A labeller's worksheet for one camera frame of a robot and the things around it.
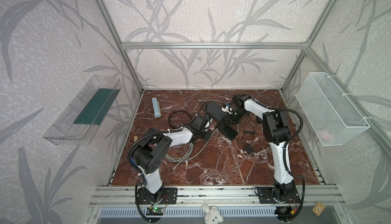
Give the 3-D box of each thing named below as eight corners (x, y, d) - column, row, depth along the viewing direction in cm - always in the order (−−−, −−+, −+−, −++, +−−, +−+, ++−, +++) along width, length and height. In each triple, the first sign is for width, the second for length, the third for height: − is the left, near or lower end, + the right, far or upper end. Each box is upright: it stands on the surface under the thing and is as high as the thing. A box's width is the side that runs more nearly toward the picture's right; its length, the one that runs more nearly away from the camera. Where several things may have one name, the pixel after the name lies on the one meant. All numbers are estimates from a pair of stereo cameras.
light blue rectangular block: (156, 119, 106) (154, 114, 101) (153, 102, 115) (151, 97, 110) (162, 117, 106) (160, 112, 102) (158, 101, 116) (156, 96, 111)
